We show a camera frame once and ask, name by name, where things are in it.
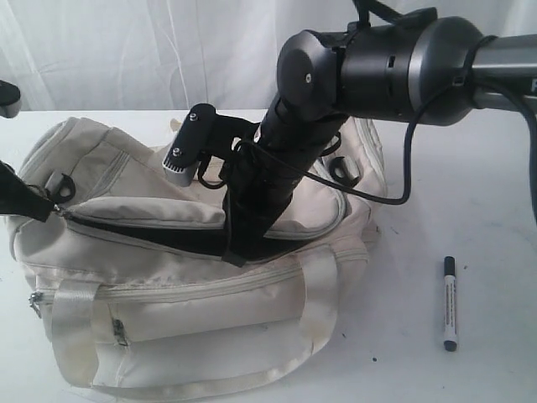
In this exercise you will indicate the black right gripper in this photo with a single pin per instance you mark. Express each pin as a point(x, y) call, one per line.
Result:
point(260, 186)

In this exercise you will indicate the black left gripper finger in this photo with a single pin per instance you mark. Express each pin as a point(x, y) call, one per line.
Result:
point(19, 199)

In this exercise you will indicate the cream white duffel bag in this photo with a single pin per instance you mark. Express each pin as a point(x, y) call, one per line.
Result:
point(129, 282)

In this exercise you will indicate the black and white marker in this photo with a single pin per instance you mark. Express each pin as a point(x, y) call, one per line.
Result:
point(449, 323)

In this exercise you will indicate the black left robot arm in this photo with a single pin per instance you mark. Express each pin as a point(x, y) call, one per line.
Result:
point(10, 103)

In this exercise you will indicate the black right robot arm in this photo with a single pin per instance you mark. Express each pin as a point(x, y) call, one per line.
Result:
point(414, 68)

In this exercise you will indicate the white backdrop curtain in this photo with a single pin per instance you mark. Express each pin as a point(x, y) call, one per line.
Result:
point(153, 55)

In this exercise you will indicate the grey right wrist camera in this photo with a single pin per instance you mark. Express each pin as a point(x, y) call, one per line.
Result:
point(183, 157)

